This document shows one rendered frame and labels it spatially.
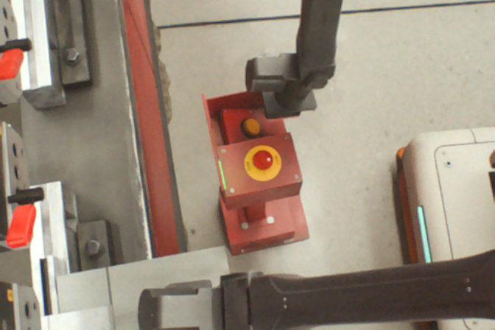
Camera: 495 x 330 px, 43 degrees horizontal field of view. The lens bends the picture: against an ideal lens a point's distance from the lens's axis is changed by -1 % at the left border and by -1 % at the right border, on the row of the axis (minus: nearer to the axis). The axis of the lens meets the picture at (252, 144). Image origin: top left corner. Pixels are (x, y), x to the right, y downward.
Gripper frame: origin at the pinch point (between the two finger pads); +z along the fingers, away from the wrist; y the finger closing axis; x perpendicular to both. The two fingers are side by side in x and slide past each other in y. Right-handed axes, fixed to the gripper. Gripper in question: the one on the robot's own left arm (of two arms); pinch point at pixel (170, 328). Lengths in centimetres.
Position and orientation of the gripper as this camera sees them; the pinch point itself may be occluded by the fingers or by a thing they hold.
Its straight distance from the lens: 96.4
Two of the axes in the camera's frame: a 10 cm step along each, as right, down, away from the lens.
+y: 1.8, 9.3, -3.1
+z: -4.7, 3.6, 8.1
